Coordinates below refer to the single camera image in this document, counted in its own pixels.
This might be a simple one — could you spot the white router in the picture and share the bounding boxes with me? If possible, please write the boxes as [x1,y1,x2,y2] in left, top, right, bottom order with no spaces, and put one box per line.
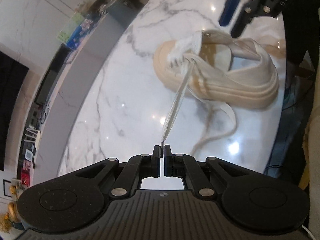
[24,127,42,145]

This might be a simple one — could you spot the white shoelace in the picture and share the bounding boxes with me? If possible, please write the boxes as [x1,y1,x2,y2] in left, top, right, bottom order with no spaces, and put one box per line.
[160,31,238,155]

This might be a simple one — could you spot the small photo cards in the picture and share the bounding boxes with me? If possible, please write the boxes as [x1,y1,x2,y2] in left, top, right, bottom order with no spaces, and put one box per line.
[80,17,93,33]

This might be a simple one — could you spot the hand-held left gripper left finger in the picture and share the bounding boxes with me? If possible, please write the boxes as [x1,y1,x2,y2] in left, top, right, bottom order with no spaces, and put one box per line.
[75,145,160,198]

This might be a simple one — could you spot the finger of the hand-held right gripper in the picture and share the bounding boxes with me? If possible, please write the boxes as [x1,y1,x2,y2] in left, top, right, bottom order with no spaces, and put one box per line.
[230,0,275,38]
[218,0,243,27]

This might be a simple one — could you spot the cream canvas shoe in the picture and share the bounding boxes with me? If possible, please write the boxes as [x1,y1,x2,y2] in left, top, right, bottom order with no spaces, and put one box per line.
[152,29,279,109]

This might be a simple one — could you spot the golden vase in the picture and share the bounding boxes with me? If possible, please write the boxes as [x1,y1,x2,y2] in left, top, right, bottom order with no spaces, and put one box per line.
[6,201,20,223]

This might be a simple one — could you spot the grey trash bin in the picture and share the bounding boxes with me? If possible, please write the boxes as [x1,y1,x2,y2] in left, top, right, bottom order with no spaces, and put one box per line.
[106,0,144,28]

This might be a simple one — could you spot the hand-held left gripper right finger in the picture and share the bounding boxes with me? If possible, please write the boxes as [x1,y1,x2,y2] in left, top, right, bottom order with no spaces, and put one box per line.
[164,145,248,198]

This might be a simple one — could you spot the tangle of cables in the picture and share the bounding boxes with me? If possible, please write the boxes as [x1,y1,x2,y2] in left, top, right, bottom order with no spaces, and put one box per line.
[32,102,50,123]

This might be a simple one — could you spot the yellow flowers in dark vase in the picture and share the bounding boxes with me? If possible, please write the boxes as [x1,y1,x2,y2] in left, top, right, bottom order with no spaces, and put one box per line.
[0,212,15,233]

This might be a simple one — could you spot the red box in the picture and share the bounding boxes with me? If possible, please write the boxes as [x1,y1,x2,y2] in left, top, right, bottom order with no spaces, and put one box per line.
[21,171,32,187]

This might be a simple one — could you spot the grey television console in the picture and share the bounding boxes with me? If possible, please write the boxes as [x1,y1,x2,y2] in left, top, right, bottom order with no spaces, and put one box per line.
[17,12,140,188]

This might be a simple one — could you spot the picture frame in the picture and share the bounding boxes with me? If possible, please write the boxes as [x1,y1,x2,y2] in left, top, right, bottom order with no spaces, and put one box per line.
[3,179,13,198]

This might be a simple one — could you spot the blue and green painting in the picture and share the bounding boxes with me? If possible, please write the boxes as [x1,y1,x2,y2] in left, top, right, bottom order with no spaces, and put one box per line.
[57,12,87,50]

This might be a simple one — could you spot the black television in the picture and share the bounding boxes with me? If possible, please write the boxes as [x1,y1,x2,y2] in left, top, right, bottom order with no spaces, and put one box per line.
[0,51,29,172]

